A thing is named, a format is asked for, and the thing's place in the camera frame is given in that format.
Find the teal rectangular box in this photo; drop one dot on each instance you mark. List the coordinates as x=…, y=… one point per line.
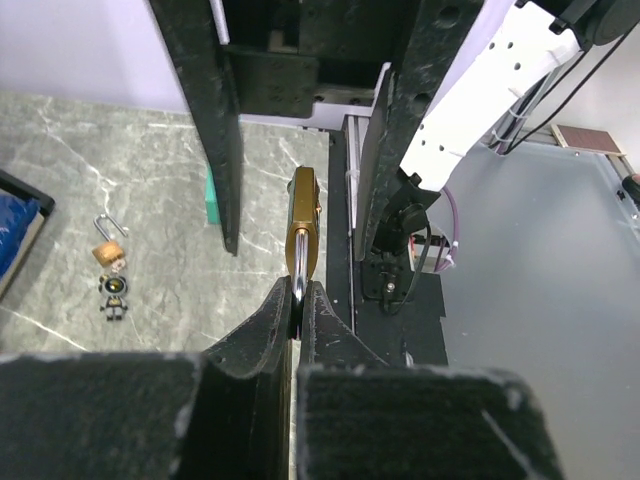
x=210, y=199

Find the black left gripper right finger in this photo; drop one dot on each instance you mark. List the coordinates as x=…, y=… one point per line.
x=337, y=424

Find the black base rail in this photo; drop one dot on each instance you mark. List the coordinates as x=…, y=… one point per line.
x=372, y=297

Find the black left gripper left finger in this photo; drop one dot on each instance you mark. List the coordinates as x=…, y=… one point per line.
x=244, y=416

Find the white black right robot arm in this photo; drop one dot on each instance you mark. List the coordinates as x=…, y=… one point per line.
x=510, y=47

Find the black frame cream shelf rack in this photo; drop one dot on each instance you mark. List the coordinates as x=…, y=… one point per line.
x=16, y=187

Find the blue Doritos bag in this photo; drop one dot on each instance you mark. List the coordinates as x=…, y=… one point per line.
x=16, y=217

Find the small brass padlock with keychain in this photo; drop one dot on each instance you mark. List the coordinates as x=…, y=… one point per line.
x=110, y=250

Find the small brass padlock front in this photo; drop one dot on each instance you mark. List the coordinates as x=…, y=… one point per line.
x=302, y=238

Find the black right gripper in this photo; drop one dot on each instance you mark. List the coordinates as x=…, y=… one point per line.
x=286, y=58

